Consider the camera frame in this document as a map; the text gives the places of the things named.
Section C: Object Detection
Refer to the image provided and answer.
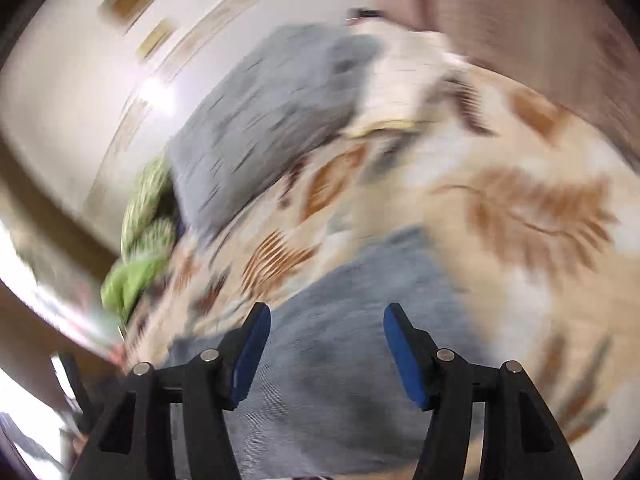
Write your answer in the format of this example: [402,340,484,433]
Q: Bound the grey patterned pillow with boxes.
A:
[167,24,385,246]

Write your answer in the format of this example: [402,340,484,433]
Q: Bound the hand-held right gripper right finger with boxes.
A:
[383,303,585,480]

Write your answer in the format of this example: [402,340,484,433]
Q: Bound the small framed wall picture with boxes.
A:
[135,19,177,61]

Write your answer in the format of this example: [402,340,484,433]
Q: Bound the grey pants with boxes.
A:
[159,226,487,480]

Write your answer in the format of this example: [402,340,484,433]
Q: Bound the leaf-patterned bed sheet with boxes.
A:
[116,62,640,461]

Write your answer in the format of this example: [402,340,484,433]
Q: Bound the brown wooden headboard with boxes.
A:
[365,0,640,171]

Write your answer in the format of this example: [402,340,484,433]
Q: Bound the white cloth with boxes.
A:
[345,19,471,138]

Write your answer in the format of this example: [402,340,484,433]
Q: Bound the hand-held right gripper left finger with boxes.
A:
[69,302,272,480]

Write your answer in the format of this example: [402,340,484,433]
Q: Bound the green patterned cloth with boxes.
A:
[100,156,177,325]

